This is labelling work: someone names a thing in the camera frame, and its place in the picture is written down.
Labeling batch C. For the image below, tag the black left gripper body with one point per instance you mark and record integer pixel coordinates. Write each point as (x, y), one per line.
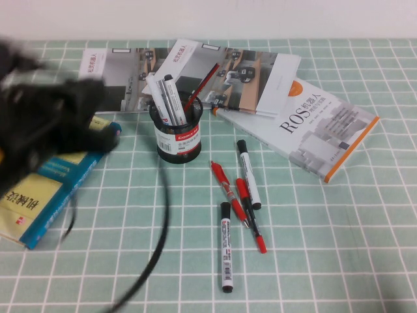
(45, 120)

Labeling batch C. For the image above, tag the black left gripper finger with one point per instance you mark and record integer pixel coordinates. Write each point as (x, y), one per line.
(89, 93)
(101, 141)

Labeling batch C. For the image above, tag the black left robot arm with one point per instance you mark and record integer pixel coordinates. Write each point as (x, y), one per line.
(16, 65)

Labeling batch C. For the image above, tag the white marker pen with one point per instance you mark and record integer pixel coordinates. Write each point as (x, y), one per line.
(156, 98)

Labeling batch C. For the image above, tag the black mesh pen holder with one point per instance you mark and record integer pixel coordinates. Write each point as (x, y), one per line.
(177, 140)

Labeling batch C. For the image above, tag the red gel pen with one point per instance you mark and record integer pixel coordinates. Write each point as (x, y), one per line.
(228, 192)

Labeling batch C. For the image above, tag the red and black pen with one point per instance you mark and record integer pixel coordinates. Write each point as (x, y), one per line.
(251, 215)

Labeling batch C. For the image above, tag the folded brochure with robot photos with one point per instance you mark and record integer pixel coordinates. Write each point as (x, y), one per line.
(247, 81)
(120, 78)

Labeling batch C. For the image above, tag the blue and yellow book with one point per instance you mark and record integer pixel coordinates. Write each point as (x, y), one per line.
(39, 202)

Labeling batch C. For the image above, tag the grey marker with black cap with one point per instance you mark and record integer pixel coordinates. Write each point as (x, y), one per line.
(172, 98)

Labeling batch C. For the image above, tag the red pencil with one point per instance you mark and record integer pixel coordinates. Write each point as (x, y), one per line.
(202, 86)

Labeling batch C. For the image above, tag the white marker with black cap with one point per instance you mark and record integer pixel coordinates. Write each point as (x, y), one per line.
(227, 247)
(249, 172)

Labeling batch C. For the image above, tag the white ROS book orange spine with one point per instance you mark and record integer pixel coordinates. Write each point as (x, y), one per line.
(312, 130)

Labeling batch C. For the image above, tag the green checked tablecloth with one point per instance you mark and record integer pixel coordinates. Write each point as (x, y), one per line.
(293, 244)

